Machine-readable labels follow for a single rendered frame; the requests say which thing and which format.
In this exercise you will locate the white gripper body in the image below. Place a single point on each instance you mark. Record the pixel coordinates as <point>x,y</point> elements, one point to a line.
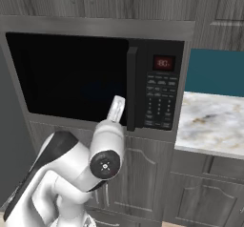
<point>116,108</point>

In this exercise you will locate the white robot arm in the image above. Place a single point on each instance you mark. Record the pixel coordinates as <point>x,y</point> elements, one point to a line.
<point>63,170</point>

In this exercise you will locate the black microwave door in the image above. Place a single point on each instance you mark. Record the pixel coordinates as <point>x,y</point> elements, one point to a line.
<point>63,78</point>

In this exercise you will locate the stainless steel microwave oven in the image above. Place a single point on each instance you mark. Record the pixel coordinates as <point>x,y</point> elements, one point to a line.
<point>95,25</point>

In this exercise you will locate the grey wood drawer front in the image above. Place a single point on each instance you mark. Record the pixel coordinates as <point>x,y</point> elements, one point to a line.
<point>127,220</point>
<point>227,169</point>
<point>190,162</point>

